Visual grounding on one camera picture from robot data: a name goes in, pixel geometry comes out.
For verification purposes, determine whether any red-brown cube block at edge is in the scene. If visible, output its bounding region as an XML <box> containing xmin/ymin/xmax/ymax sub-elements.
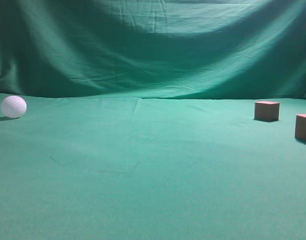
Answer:
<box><xmin>295</xmin><ymin>114</ymin><xmax>306</xmax><ymax>142</ymax></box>

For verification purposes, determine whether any white dimpled golf ball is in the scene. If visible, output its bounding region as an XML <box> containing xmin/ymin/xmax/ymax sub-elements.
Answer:
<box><xmin>1</xmin><ymin>95</ymin><xmax>27</xmax><ymax>119</ymax></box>

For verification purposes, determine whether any green cloth backdrop and cover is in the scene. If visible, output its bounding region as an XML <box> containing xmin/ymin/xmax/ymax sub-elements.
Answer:
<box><xmin>0</xmin><ymin>0</ymin><xmax>306</xmax><ymax>240</ymax></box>

